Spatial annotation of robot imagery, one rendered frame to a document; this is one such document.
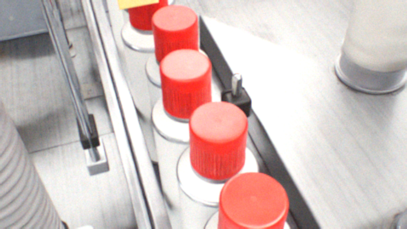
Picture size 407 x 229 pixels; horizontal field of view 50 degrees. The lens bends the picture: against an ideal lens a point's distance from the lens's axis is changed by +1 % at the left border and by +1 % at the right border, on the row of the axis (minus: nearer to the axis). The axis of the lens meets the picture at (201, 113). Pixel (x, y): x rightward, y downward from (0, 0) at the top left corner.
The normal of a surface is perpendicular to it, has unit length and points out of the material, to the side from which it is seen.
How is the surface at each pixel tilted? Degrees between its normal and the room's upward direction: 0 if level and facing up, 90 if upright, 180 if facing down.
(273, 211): 2
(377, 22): 90
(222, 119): 3
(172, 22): 2
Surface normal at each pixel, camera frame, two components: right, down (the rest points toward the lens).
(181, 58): 0.00, -0.65
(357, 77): -0.70, 0.53
